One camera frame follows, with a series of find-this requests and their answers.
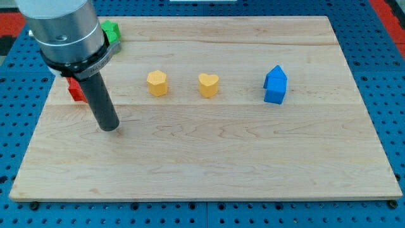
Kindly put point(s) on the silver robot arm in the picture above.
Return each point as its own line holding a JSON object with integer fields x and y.
{"x": 73, "y": 44}

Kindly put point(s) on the blue triangle block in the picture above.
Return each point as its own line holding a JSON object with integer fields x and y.
{"x": 276, "y": 73}

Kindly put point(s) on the red block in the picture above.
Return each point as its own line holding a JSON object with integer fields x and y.
{"x": 75, "y": 90}

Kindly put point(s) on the yellow hexagon block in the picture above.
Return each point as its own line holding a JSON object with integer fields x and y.
{"x": 157, "y": 83}

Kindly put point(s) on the yellow heart block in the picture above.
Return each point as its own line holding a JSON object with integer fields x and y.
{"x": 208, "y": 85}

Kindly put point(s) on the wooden board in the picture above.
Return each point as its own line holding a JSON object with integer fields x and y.
{"x": 318, "y": 145}

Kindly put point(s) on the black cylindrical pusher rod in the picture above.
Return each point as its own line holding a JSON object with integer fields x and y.
{"x": 98, "y": 99}

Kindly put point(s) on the green star block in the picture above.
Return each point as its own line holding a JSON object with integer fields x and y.
{"x": 112, "y": 31}

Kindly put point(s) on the blue cube block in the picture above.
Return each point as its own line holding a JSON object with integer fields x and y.
{"x": 275, "y": 90}

